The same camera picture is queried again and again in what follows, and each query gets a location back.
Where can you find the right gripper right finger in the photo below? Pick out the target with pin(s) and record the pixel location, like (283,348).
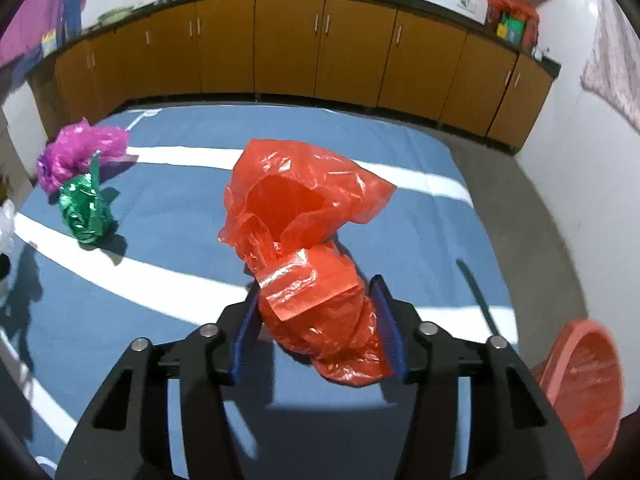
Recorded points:
(514,431)

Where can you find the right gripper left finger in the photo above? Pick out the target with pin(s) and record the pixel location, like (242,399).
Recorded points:
(124,432)

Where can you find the green plastic bag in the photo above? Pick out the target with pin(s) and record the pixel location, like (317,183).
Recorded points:
(84,209)

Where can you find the orange plastic bag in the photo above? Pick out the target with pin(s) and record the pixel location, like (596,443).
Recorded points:
(285,201)

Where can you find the red plastic trash basket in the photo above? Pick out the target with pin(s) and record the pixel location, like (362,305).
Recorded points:
(583,380)

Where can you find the lower wooden kitchen cabinets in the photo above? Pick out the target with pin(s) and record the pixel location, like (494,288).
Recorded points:
(410,57)

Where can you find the blue white striped tablecloth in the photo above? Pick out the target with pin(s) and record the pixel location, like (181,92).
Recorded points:
(71,310)

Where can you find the magenta plastic bag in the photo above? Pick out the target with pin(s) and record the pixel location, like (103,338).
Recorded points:
(71,153)

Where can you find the pink floral hanging cloth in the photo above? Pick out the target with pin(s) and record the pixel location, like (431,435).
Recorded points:
(612,69)

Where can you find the red bag with boxes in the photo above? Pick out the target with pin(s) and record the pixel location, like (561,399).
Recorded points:
(515,21)

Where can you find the green basin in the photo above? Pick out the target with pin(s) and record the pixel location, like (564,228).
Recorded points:
(115,15)

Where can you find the purple hanging sheet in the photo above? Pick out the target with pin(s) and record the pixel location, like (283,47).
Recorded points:
(40,25)

